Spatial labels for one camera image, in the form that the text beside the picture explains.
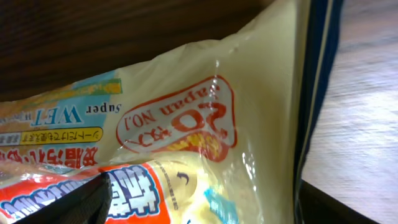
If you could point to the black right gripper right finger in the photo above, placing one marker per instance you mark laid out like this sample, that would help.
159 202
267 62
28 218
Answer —
313 206

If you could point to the yellow wipes bag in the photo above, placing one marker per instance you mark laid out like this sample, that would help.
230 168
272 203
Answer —
215 131

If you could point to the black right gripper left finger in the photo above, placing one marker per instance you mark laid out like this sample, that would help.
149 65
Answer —
63 199

